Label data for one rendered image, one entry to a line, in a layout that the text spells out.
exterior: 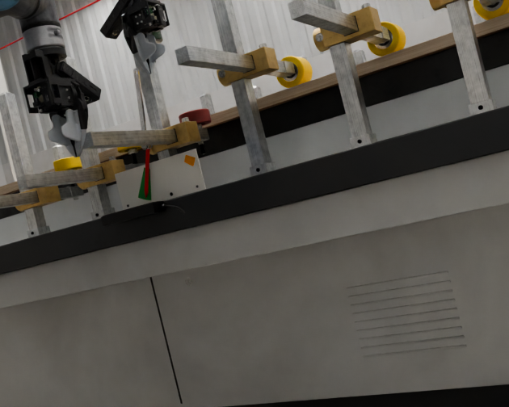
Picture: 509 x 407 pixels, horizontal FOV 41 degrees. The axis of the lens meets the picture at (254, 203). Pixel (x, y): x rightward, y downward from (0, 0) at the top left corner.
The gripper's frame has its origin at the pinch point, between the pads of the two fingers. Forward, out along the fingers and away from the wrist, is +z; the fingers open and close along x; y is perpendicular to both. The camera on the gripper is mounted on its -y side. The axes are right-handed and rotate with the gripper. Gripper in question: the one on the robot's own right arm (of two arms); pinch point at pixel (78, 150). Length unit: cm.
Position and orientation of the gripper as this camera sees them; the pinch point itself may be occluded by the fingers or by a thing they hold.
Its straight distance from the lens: 140.2
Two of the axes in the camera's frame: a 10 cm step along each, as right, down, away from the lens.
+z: 2.4, 9.7, -0.1
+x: 8.4, -2.1, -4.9
